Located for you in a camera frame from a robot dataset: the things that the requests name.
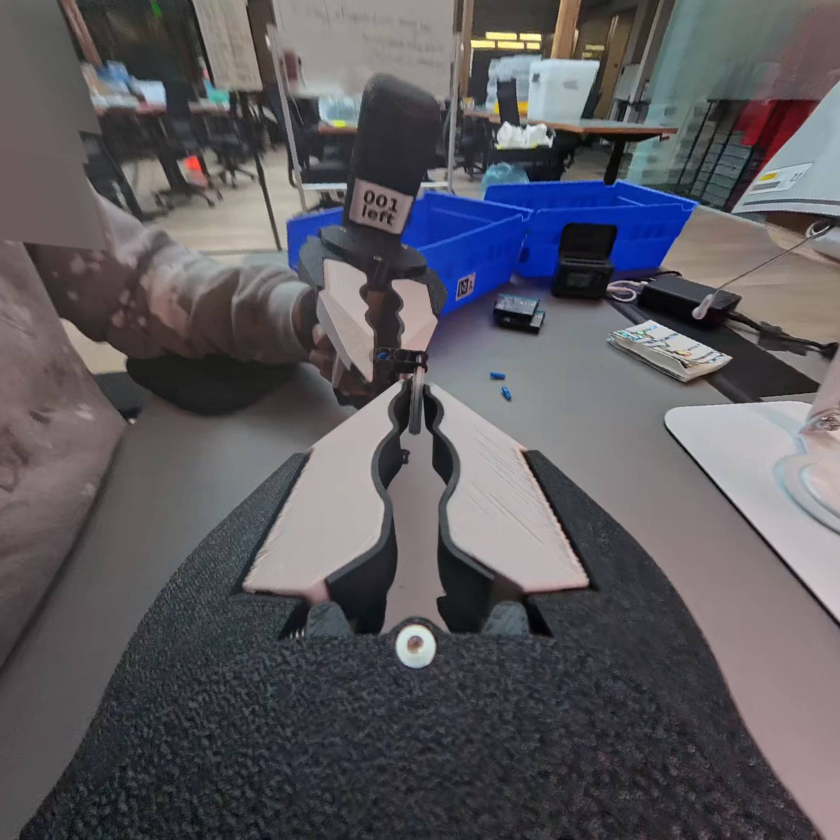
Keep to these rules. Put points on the person's left forearm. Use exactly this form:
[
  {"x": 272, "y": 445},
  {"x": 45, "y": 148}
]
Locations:
[{"x": 197, "y": 302}]

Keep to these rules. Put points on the black connector piece blue pin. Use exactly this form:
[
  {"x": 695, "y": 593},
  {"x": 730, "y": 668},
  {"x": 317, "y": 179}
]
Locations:
[{"x": 400, "y": 358}]

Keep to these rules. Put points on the grey desk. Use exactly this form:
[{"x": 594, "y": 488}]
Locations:
[{"x": 590, "y": 426}]

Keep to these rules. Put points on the holographic sticker sheet booklet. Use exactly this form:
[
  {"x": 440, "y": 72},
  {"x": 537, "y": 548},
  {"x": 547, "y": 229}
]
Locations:
[{"x": 669, "y": 351}]

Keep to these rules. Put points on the black charger case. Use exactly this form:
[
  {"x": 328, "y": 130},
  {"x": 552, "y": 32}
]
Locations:
[{"x": 584, "y": 262}]

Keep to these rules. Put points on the blue plastic bin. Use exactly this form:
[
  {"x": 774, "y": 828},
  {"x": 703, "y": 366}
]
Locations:
[
  {"x": 472, "y": 243},
  {"x": 617, "y": 210}
]

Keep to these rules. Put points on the person's left hand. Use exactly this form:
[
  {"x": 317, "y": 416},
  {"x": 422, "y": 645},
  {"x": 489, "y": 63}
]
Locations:
[{"x": 325, "y": 351}]

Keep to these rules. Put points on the paper flipchart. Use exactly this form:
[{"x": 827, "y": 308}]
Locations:
[{"x": 226, "y": 43}]

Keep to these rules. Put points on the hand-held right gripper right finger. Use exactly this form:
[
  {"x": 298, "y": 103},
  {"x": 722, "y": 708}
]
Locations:
[{"x": 505, "y": 512}]

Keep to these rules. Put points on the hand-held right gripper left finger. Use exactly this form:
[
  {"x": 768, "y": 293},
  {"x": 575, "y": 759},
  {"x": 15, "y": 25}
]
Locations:
[{"x": 328, "y": 512}]

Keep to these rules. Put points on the white desk mat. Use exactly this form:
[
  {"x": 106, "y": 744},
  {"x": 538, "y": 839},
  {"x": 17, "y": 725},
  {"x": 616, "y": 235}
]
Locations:
[{"x": 735, "y": 459}]

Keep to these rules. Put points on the grey device with yellow label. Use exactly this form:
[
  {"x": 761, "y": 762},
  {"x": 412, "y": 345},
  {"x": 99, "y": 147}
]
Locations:
[{"x": 800, "y": 170}]

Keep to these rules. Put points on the black power adapter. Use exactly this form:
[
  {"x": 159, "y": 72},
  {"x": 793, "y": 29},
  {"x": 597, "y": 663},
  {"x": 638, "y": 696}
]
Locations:
[{"x": 682, "y": 298}]

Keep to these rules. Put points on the black battery pack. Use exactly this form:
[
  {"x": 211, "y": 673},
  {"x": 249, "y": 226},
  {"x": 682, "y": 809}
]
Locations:
[{"x": 520, "y": 313}]

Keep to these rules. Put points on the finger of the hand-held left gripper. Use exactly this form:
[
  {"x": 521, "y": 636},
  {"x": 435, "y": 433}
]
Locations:
[
  {"x": 348, "y": 315},
  {"x": 417, "y": 312}
]

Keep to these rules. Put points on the white storage box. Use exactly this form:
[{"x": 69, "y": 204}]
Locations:
[{"x": 564, "y": 88}]

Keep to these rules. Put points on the whiteboard on stand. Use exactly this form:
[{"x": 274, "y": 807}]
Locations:
[{"x": 367, "y": 46}]

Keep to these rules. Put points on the wooden background table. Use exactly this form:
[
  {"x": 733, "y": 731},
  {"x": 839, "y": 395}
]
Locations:
[{"x": 590, "y": 128}]

